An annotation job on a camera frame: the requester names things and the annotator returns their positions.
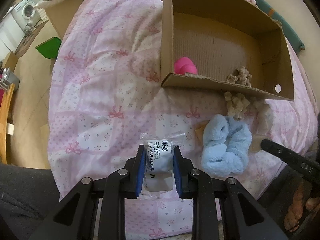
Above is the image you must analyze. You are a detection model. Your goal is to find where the plastic-wrapped white cloth packet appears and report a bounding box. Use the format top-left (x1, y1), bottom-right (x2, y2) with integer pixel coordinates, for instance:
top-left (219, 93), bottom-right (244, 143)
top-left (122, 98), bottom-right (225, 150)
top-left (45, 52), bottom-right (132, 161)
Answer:
top-left (140, 131), bottom-right (185, 200)

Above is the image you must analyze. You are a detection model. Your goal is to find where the pink soft ball toy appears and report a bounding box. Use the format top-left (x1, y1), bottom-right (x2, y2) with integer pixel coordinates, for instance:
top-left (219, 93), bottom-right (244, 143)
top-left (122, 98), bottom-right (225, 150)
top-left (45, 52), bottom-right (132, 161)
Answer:
top-left (174, 57), bottom-right (197, 75)

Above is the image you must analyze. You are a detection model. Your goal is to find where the tan cloth piece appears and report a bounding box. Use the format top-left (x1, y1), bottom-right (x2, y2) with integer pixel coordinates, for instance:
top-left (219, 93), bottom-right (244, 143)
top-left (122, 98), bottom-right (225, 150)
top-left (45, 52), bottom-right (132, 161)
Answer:
top-left (195, 120), bottom-right (209, 145)

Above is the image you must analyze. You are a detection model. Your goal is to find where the pink patterned quilt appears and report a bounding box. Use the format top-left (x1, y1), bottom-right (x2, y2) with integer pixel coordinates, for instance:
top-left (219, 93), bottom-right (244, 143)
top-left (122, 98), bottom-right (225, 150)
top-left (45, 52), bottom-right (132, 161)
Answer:
top-left (48, 0), bottom-right (318, 239)

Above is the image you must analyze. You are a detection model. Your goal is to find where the beige knitted scrunchie on bed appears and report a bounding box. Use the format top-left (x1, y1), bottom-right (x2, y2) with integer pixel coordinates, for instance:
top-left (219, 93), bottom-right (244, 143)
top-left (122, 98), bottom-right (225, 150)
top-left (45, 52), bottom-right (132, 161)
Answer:
top-left (224, 92), bottom-right (250, 120)

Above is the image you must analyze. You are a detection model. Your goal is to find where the beige knitted toy in box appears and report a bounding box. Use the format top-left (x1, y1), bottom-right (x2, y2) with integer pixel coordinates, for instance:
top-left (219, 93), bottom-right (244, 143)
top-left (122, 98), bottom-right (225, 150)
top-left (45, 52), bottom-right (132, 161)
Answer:
top-left (226, 66), bottom-right (252, 87)

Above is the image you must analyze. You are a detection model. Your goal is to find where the teal pillow with orange stripe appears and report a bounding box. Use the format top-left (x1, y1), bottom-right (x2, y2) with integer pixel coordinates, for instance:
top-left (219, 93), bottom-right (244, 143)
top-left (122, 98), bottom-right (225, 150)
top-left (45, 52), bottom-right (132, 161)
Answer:
top-left (255, 0), bottom-right (305, 54)

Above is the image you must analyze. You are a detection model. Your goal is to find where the brown cardboard box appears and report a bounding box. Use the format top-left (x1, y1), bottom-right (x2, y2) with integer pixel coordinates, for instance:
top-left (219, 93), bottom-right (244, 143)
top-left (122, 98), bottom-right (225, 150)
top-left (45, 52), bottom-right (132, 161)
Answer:
top-left (160, 0), bottom-right (294, 100)

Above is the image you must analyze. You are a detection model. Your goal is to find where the wooden chair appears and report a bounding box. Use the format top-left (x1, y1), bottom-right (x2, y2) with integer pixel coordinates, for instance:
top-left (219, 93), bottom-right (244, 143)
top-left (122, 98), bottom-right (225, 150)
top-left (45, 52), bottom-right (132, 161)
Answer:
top-left (0, 84), bottom-right (15, 164)

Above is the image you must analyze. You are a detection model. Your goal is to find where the green plastic dustpan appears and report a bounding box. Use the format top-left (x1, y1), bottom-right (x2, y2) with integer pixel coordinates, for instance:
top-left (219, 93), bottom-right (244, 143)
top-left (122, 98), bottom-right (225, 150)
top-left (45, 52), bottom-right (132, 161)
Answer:
top-left (35, 37), bottom-right (62, 59)

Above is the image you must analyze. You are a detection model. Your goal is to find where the white washing machine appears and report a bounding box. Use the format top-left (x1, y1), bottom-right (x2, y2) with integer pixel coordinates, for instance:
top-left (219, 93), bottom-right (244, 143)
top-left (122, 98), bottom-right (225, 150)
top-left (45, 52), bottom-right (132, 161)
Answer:
top-left (11, 0), bottom-right (41, 30)

